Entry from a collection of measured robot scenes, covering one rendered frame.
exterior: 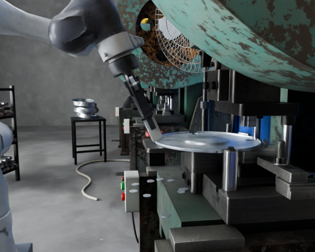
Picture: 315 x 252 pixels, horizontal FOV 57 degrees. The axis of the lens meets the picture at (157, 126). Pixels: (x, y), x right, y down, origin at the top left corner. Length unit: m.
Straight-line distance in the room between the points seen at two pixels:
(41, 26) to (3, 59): 6.98
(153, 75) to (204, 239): 1.63
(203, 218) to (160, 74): 1.55
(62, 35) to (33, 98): 6.92
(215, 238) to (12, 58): 7.41
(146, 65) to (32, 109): 5.78
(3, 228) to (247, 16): 0.79
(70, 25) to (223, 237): 0.57
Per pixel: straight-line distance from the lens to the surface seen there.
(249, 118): 0.83
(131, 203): 1.05
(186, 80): 2.14
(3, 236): 0.92
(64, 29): 0.75
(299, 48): 0.36
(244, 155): 0.79
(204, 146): 0.75
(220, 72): 0.77
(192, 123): 2.38
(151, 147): 0.73
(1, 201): 0.89
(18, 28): 0.89
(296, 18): 0.37
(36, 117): 7.66
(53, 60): 7.55
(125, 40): 0.75
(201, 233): 0.62
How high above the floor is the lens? 0.93
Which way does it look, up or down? 8 degrees down
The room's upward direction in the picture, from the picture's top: straight up
